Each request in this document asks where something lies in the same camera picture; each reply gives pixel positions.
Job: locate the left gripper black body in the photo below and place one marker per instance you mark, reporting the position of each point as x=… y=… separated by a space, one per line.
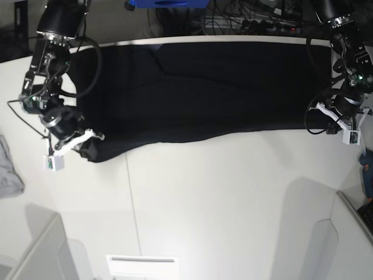
x=346 y=107

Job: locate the black T-shirt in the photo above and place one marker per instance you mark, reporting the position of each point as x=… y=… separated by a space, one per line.
x=188 y=92

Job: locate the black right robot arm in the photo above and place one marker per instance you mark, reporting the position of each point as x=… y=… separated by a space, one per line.
x=42 y=92

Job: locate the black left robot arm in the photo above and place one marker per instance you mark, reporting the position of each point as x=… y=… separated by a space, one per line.
x=354 y=64

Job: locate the blue glue gun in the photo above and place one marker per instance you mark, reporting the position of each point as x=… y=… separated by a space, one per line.
x=366 y=161

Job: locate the grey cloth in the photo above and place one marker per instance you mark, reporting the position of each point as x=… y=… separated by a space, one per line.
x=11 y=184

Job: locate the black keyboard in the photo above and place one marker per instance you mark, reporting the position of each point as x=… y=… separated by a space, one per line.
x=366 y=214

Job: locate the blue box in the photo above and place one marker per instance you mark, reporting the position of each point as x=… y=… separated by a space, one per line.
x=130 y=5

